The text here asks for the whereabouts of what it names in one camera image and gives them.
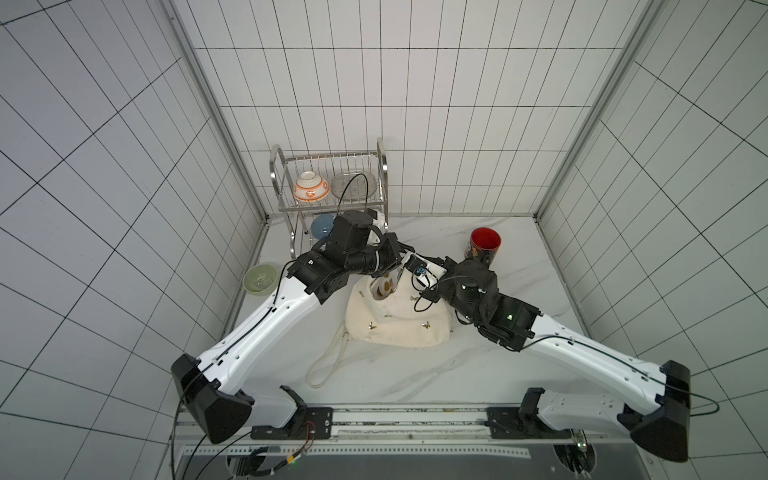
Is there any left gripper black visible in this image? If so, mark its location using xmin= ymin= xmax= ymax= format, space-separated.
xmin=348 ymin=233 xmax=415 ymax=279

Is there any brown white plush keychain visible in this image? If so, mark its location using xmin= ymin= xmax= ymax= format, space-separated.
xmin=370 ymin=268 xmax=402 ymax=301

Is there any cream canvas shoulder bag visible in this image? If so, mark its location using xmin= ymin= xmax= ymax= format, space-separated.
xmin=305 ymin=267 xmax=452 ymax=389

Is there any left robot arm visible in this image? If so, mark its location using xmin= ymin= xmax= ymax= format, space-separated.
xmin=171 ymin=209 xmax=407 ymax=444

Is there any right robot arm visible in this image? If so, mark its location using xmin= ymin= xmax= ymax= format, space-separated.
xmin=416 ymin=258 xmax=692 ymax=463

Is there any clear glass plate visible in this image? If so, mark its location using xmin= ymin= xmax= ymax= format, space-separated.
xmin=330 ymin=171 xmax=377 ymax=202

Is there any blue bowl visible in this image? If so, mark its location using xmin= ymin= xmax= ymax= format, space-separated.
xmin=310 ymin=214 xmax=335 ymax=240

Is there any metal two-tier dish rack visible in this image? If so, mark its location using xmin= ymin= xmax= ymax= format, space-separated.
xmin=269 ymin=138 xmax=389 ymax=258

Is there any orange white patterned bowl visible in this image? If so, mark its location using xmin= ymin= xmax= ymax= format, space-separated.
xmin=293 ymin=170 xmax=330 ymax=204

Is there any pale green bowl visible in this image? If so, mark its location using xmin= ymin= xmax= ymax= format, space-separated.
xmin=242 ymin=263 xmax=279 ymax=296

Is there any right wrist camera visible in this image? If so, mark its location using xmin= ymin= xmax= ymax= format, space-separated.
xmin=403 ymin=252 xmax=434 ymax=277

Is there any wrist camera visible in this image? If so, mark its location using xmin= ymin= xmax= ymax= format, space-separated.
xmin=366 ymin=208 xmax=387 ymax=245
xmin=403 ymin=252 xmax=434 ymax=277

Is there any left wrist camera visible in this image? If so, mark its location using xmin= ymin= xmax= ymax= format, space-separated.
xmin=366 ymin=208 xmax=387 ymax=245

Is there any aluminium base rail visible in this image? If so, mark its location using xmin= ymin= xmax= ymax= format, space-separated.
xmin=171 ymin=404 xmax=631 ymax=462

